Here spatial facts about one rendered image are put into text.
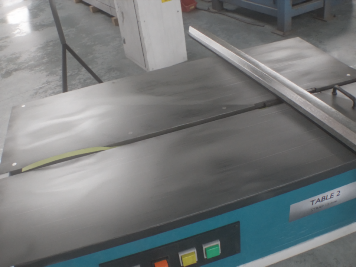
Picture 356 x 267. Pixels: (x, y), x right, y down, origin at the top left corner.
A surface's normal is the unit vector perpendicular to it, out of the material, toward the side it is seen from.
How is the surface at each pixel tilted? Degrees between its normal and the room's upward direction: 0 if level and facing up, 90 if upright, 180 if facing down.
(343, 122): 0
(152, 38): 90
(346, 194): 90
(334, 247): 0
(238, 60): 75
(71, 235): 0
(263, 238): 90
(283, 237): 90
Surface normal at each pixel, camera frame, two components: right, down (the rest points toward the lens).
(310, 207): 0.27, 0.51
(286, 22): 0.49, 0.43
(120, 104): -0.14, -0.82
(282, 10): -0.86, 0.37
